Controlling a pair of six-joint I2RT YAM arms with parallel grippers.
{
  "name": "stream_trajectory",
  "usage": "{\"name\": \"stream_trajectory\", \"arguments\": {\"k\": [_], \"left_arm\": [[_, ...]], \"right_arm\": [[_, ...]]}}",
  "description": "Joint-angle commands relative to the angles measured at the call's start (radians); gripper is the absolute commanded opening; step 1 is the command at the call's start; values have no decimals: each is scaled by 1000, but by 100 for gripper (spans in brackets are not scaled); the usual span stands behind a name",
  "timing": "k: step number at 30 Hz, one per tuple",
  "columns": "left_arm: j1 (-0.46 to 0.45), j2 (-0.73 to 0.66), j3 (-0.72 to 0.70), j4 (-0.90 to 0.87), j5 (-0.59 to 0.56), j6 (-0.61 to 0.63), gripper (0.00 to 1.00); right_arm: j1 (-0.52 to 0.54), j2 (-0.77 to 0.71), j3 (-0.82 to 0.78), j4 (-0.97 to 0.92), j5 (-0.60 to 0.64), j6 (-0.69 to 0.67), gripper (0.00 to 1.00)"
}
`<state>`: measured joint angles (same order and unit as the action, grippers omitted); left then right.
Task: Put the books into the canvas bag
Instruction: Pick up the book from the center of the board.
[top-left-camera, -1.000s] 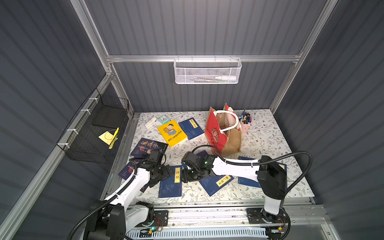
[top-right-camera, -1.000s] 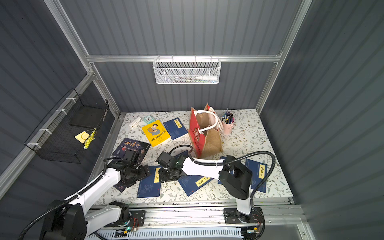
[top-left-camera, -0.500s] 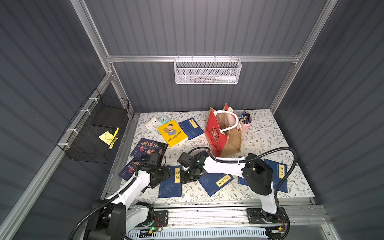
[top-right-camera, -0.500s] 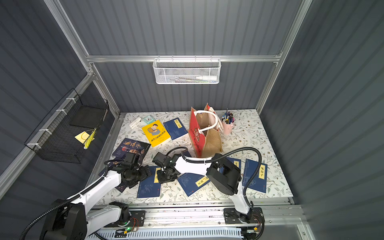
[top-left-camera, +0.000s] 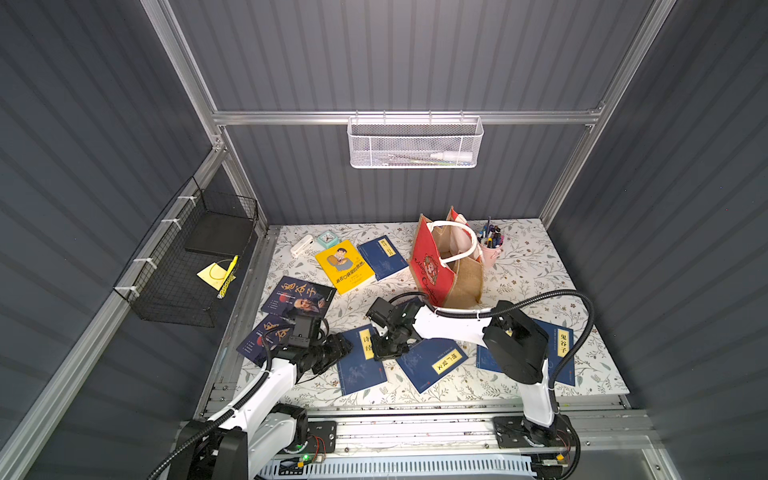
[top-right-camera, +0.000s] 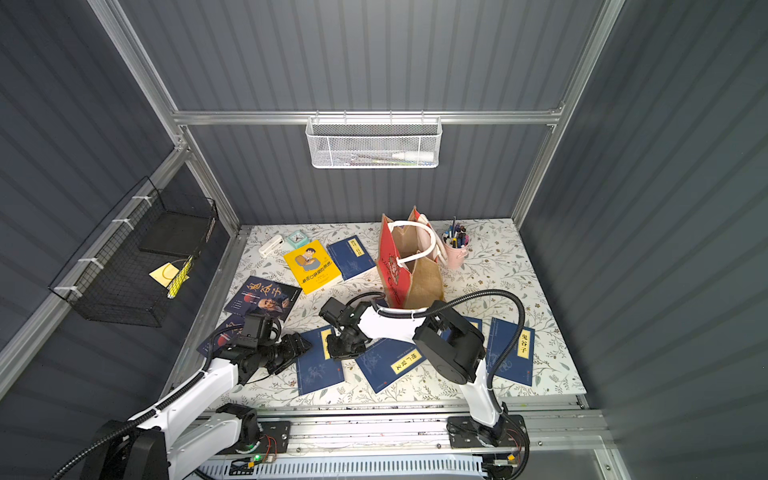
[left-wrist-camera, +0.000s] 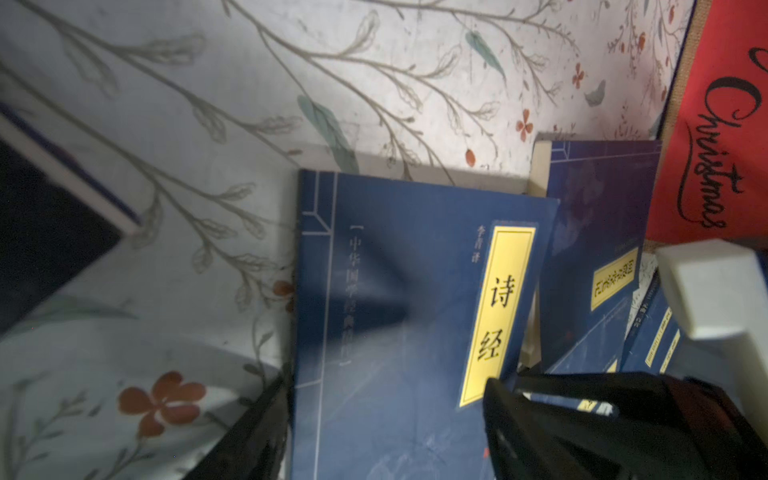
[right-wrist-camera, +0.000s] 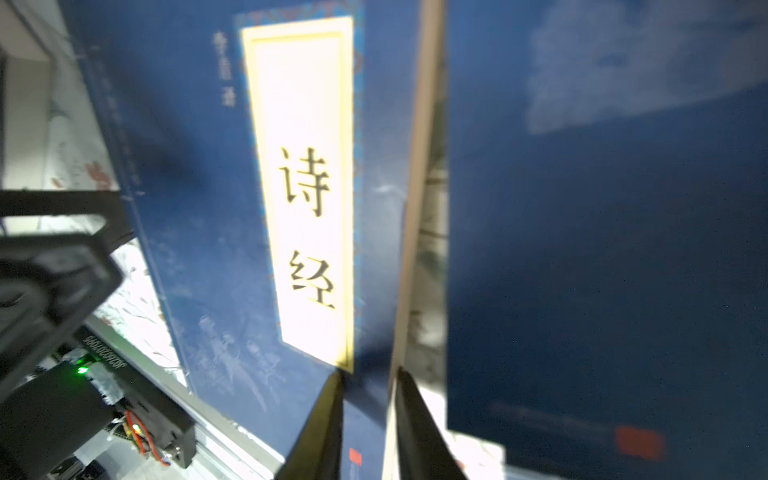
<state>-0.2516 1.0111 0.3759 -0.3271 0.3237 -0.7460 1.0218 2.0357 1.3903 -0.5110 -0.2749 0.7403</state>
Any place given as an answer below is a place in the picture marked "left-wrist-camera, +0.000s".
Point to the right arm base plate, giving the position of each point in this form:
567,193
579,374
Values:
660,427

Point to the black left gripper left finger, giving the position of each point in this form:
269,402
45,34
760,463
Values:
254,447

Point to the dark portrait book lower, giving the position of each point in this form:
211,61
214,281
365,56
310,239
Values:
56,219

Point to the blue book Zengguang Xianwen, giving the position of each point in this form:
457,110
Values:
654,334

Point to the burlap canvas bag red panel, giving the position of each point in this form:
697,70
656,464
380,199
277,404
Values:
713,177

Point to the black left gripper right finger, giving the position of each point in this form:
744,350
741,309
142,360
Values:
520,449

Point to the blue book Yuewei notes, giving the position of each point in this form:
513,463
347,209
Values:
592,264

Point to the floral table mat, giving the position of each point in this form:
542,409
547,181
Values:
199,116

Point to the blue book Shijing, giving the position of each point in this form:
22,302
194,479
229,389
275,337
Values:
410,297

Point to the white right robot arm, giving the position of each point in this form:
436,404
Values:
717,290

